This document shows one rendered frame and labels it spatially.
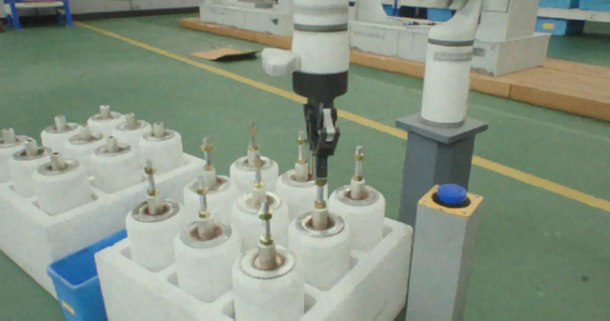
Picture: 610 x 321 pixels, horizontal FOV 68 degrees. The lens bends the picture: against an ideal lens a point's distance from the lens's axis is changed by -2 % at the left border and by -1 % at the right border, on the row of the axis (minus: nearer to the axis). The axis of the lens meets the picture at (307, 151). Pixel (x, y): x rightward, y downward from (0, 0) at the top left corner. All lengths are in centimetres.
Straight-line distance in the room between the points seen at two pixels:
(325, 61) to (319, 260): 29
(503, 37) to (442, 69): 173
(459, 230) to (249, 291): 29
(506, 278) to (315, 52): 70
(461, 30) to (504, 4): 172
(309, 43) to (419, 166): 53
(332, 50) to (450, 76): 45
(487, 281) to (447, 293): 37
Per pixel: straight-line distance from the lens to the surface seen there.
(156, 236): 75
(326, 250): 68
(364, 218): 76
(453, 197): 65
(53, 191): 99
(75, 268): 99
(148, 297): 75
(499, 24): 271
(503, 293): 105
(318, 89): 59
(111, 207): 101
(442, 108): 100
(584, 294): 112
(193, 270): 68
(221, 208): 82
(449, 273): 68
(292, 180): 84
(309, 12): 58
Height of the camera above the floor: 61
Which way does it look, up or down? 22 degrees down
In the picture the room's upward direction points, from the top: straight up
